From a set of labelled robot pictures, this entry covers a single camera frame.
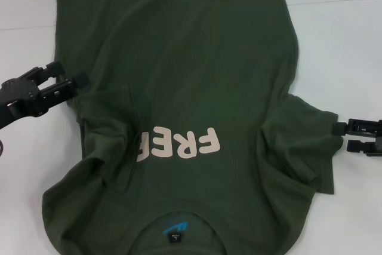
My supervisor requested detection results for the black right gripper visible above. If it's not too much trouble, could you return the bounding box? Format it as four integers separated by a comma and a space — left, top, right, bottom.
332, 118, 382, 159

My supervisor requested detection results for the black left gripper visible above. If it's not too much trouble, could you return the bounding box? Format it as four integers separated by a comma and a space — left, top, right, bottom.
0, 60, 91, 132

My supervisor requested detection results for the dark green FREE t-shirt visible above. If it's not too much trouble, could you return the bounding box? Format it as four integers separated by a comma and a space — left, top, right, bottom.
41, 0, 344, 255

